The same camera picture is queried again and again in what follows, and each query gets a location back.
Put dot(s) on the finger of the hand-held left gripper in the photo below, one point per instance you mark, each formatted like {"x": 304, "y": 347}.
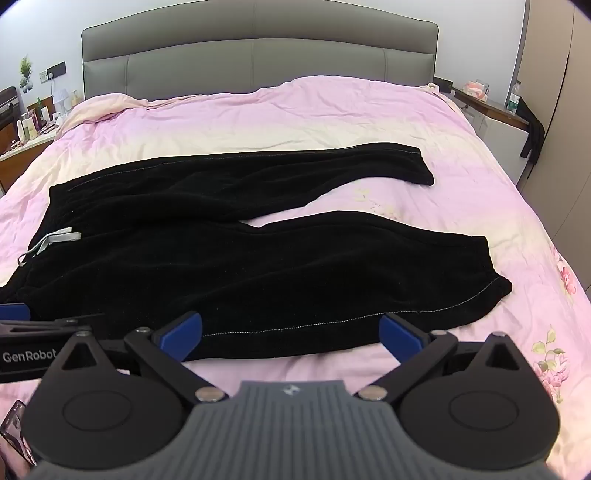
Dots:
{"x": 14, "y": 311}

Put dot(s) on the grey padded bed headboard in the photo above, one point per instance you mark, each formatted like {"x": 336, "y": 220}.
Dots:
{"x": 258, "y": 50}

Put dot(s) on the black pants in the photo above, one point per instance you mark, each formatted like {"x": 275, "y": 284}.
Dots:
{"x": 277, "y": 277}

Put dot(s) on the cluster of cosmetic bottles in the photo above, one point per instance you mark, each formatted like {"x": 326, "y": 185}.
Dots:
{"x": 34, "y": 122}

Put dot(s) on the wooden bedside table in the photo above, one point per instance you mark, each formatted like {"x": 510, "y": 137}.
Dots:
{"x": 18, "y": 161}

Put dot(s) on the white bedside cabinet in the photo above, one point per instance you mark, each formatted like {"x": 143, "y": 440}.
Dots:
{"x": 501, "y": 138}

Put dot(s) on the green label plastic bottle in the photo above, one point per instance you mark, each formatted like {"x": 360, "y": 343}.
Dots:
{"x": 513, "y": 99}

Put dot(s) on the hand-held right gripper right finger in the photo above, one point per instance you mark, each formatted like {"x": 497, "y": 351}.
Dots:
{"x": 400, "y": 337}

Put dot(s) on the small green potted plant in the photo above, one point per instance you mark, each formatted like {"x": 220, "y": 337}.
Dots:
{"x": 24, "y": 69}

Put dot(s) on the pink floral blanket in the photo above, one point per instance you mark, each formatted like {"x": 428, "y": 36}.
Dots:
{"x": 461, "y": 207}

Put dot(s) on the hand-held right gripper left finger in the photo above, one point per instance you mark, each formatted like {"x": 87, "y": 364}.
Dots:
{"x": 181, "y": 334}

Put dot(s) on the white table lamp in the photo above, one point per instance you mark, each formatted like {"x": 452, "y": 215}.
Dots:
{"x": 61, "y": 99}

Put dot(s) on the beige wardrobe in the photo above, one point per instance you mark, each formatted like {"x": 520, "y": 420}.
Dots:
{"x": 563, "y": 138}

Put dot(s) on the black hanging cloth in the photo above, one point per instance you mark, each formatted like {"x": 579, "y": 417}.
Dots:
{"x": 533, "y": 129}

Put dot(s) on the pink tissue box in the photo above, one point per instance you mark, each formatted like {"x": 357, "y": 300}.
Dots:
{"x": 475, "y": 90}

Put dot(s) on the wall socket panel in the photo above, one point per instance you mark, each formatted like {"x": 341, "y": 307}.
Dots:
{"x": 53, "y": 71}

